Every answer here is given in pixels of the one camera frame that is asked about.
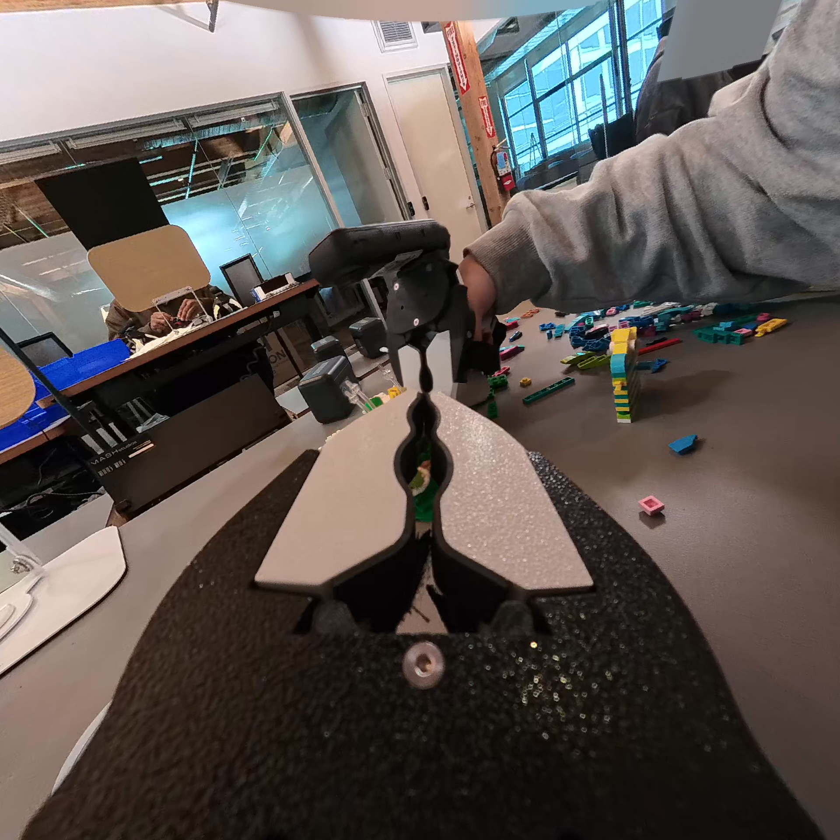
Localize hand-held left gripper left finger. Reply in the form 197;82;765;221
253;392;431;597

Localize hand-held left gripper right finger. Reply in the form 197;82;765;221
421;391;597;598

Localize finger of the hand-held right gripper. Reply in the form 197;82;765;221
388;331;429;395
423;327;462;396

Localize green toy brick garden model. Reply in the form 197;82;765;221
341;377;441;524

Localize colourful toy bricks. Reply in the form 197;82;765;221
486;298;788;421

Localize toy instruction booklet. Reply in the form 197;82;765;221
52;702;112;795

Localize person's right forearm grey sleeve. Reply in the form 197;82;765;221
462;0;840;316

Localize wooden desk lamp white base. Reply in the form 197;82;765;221
0;346;128;677

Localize person's right hand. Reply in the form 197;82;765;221
457;252;500;342

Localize white door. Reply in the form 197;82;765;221
384;66;487;247

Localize long wooden work table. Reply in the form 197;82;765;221
0;279;322;460

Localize striped toy brick tower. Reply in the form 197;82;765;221
610;328;641;424

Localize small black monitor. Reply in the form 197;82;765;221
220;252;263;306
16;331;73;365

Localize wooden lamp clear stand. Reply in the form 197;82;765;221
87;225;211;322

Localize blue plastic bin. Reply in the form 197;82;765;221
0;381;70;454
39;340;131;385

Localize wooden post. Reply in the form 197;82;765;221
446;20;506;227

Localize long red post sign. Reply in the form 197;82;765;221
443;23;472;94

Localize white wall vent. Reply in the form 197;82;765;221
374;20;419;52

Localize black wall panel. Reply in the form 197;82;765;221
34;157;170;250

